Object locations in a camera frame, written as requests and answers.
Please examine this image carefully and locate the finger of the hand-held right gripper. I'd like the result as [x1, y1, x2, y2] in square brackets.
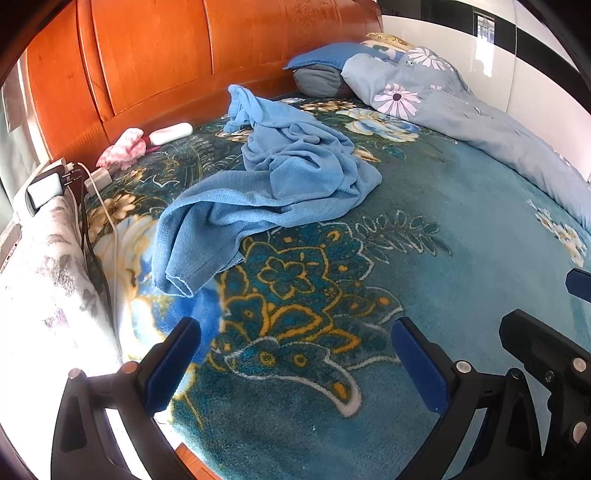
[566, 268, 591, 303]
[499, 309, 591, 464]

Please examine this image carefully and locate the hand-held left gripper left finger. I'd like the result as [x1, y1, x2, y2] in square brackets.
[51, 316, 202, 480]

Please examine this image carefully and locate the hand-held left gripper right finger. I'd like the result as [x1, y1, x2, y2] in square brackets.
[392, 316, 543, 480]

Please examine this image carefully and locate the blue knit sweater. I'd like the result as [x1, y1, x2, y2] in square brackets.
[151, 84, 383, 298]

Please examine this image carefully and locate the teal floral plush blanket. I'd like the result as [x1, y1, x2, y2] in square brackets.
[83, 95, 591, 480]

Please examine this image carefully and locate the white grey leaf-print cloth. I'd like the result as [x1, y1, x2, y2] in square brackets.
[0, 194, 123, 462]

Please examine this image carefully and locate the white black sliding wardrobe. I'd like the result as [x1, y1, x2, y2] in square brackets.
[379, 0, 591, 183]

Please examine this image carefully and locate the white charger adapter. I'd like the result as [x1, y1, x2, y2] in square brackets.
[84, 167, 112, 191]

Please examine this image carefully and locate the light blue floral quilt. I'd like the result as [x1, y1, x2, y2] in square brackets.
[342, 46, 591, 234]

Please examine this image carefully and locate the white power adapter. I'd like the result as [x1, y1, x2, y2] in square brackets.
[25, 173, 68, 215]

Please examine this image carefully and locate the pink fuzzy cloth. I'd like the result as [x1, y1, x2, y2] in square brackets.
[96, 128, 148, 169]

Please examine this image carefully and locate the white oval device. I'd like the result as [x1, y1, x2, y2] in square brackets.
[148, 122, 193, 145]

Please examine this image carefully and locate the grey pillow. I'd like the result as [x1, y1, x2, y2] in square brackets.
[293, 65, 354, 99]

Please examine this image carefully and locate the yellow patterned pillow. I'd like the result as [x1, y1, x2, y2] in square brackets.
[365, 32, 416, 51]

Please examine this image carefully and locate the orange wooden headboard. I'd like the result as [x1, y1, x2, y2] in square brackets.
[25, 0, 384, 162]

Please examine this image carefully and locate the blue pillow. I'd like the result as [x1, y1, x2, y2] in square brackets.
[283, 42, 398, 72]

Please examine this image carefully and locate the white charger cable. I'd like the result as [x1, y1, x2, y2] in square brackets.
[76, 161, 122, 324]

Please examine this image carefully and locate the black charger cable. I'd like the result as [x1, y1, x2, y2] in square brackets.
[65, 166, 116, 324]

